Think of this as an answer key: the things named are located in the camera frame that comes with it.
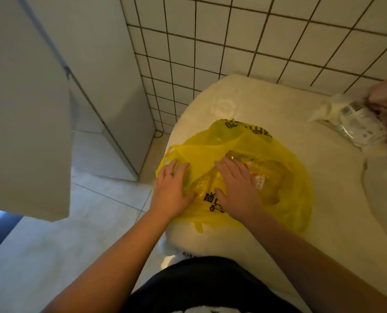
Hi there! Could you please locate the person's right hand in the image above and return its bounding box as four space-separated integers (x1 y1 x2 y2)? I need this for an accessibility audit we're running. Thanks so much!
214 158 263 224

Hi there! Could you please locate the person's left hand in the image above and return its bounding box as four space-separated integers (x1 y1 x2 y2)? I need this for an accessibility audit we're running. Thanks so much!
149 159 199 223

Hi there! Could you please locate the yellow plastic bag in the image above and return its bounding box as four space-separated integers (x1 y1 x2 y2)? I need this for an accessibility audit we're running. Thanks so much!
155 119 313 236

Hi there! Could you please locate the person's left forearm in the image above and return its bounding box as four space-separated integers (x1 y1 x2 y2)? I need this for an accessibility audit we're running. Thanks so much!
42 209 178 313

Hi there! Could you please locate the person's right forearm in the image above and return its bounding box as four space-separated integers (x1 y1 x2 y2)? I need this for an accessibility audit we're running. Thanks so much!
242 208 387 313

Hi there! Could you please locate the clear plastic bottle red label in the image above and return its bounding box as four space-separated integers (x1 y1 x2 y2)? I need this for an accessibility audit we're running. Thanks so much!
224 150 294 206

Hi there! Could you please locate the cream textured table cover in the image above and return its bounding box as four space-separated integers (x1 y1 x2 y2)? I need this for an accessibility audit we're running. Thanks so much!
158 74 387 307

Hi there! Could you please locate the black shirt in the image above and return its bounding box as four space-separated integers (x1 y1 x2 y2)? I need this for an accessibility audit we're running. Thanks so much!
121 256 303 313

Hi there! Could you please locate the white refrigerator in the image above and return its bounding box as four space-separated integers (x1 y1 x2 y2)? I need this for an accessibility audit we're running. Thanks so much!
18 0 155 181

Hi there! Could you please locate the clear plastic package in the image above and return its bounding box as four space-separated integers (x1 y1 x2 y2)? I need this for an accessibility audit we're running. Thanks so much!
308 94 387 157

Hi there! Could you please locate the grey cloth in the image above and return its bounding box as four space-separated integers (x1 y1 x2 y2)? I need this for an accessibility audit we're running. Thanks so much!
362 154 387 253

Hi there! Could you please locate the white cabinet door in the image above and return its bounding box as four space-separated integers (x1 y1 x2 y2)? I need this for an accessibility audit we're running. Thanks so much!
0 0 74 223

